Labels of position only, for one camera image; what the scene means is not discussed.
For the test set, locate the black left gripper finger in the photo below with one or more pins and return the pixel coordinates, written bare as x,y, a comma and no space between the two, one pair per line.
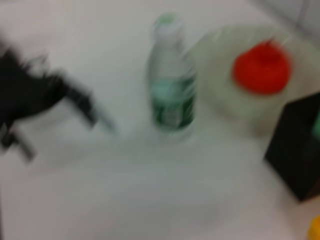
82,102
21,145

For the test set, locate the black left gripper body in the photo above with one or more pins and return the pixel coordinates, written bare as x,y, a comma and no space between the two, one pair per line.
27,87

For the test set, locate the clear green-label water bottle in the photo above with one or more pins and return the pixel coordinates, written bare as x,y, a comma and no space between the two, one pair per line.
172,87

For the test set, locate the orange fruit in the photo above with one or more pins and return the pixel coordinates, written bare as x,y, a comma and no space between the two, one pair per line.
262,70

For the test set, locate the pale green glass fruit plate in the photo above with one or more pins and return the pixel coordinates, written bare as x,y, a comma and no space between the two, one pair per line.
225,95

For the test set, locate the black mesh pen holder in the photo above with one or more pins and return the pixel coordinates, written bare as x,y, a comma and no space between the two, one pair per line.
292,150

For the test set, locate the yellow plastic bin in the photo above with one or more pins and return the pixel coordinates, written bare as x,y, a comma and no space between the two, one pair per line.
315,228

